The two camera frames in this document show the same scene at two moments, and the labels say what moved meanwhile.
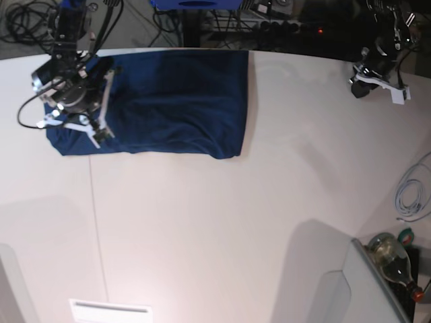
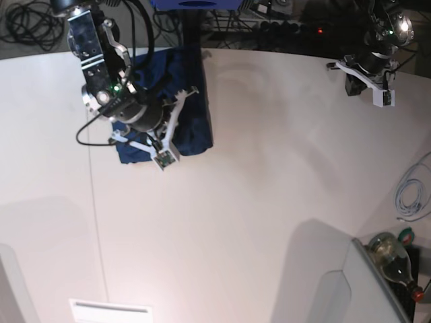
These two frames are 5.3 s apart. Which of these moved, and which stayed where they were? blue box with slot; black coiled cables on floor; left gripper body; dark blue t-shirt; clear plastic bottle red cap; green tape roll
Moved: dark blue t-shirt; left gripper body
Stayed: black coiled cables on floor; green tape roll; clear plastic bottle red cap; blue box with slot
